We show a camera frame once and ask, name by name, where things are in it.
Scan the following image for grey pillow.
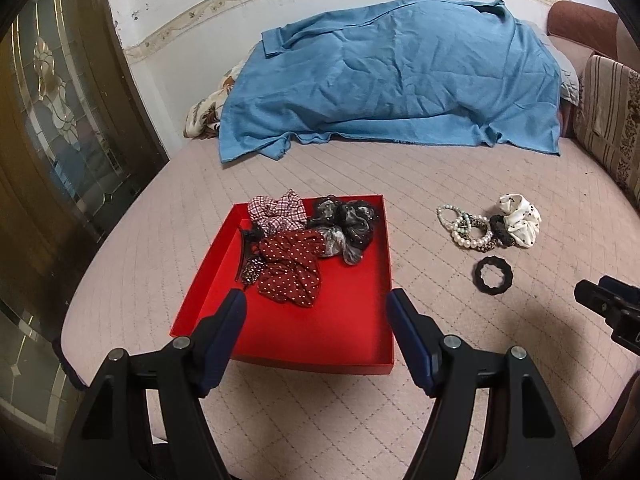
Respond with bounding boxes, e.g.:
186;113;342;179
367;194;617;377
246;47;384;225
523;21;580;106

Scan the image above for red white checked scrunchie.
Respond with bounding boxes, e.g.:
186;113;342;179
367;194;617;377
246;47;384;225
247;190;307;236

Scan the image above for white pearl bracelet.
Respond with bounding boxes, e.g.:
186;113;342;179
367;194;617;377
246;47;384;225
449;224;494;253

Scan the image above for leopard print hair tie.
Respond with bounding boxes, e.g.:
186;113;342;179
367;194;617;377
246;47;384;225
464;213;499;254

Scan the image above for floral patterned quilt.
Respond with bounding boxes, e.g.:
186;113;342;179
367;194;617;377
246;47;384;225
183;58;247;139

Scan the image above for wooden glass door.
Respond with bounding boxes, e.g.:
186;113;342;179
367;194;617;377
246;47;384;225
1;0;167;465

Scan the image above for dark patterned hair clip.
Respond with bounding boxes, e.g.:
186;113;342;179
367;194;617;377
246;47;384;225
235;224;265;289

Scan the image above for grey black scrunchie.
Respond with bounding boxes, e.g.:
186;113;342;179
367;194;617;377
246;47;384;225
307;195;378;266

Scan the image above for brown pink headboard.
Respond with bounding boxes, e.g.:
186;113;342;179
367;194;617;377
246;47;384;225
547;1;640;75

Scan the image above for small black scrunchie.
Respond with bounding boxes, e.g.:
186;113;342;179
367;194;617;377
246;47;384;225
489;214;515;247

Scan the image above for blue blanket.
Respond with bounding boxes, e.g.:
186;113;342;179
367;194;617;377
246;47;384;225
219;0;561;162

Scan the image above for black wavy hair tie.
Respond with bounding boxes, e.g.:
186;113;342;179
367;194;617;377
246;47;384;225
472;254;516;296

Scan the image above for white dotted scrunchie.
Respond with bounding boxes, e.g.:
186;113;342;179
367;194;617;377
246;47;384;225
498;193;541;249

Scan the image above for striped floral pillow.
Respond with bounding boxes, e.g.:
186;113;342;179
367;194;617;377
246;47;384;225
574;55;639;206

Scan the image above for red shallow tray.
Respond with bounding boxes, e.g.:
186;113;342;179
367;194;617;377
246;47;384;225
170;195;395;375

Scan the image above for dark red dotted scrunchie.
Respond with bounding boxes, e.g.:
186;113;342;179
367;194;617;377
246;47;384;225
254;230;326;308

